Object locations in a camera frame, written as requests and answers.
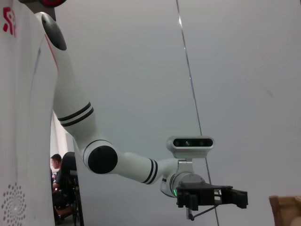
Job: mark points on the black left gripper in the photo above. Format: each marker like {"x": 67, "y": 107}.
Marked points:
{"x": 202, "y": 194}

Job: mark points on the khaki canvas food bag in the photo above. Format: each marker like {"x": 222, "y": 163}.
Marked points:
{"x": 285, "y": 209}

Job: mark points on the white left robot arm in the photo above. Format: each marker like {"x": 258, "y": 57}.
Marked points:
{"x": 70, "y": 94}

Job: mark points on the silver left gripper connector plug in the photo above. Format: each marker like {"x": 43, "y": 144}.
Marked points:
{"x": 188, "y": 213}

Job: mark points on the black office chair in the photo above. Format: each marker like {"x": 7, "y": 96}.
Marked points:
{"x": 68, "y": 169}

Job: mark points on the seated person in dark shirt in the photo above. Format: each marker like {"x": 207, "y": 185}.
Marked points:
{"x": 56, "y": 164}

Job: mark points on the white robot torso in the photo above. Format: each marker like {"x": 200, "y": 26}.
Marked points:
{"x": 18, "y": 117}

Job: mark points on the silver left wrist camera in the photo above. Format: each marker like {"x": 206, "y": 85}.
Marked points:
{"x": 192, "y": 143}

